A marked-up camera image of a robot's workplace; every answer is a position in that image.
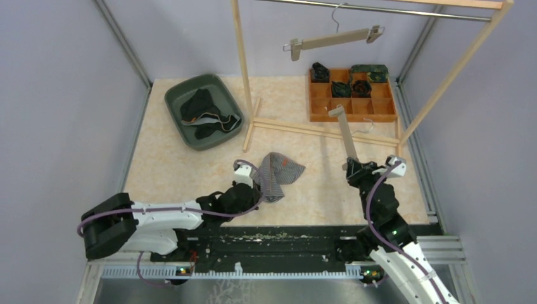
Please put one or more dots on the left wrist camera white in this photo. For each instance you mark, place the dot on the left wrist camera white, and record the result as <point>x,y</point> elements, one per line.
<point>242,175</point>

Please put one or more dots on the grey striped underwear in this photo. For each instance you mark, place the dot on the grey striped underwear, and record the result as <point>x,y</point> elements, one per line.
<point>277,170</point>

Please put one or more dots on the rolled black sock top-left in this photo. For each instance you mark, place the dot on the rolled black sock top-left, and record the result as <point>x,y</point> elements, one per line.
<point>320,72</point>

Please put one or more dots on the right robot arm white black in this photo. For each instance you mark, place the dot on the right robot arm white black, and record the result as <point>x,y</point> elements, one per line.
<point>387,239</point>

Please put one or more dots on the wooden clothes rack frame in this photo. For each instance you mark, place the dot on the wooden clothes rack frame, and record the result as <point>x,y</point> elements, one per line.
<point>500,10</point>

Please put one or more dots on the folded green camouflage cloth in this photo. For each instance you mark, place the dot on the folded green camouflage cloth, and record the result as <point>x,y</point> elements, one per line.
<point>374,73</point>

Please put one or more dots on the metal hanging rod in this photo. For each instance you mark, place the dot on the metal hanging rod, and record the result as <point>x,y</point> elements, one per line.
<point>384,10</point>

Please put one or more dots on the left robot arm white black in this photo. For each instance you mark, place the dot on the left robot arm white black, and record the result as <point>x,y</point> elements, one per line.
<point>120,224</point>

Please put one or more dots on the rolled dark sock middle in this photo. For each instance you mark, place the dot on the rolled dark sock middle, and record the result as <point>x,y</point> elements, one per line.
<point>341,89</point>

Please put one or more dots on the wooden compartment tray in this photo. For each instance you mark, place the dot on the wooden compartment tray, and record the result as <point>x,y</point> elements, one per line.
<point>380,107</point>

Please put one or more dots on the wooden clip hanger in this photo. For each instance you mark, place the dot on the wooden clip hanger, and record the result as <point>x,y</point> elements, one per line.
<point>340,114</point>
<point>296,46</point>

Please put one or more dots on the green plastic basin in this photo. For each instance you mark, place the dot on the green plastic basin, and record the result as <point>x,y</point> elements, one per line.
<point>223,99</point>

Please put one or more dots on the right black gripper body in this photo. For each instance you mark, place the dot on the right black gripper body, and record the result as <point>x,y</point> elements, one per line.
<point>364,178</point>

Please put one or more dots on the rolled black red sock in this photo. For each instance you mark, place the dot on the rolled black red sock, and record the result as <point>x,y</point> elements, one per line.
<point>361,89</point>

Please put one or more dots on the black underwear orange trim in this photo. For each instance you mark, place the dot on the black underwear orange trim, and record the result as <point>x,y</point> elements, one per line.
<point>201,113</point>

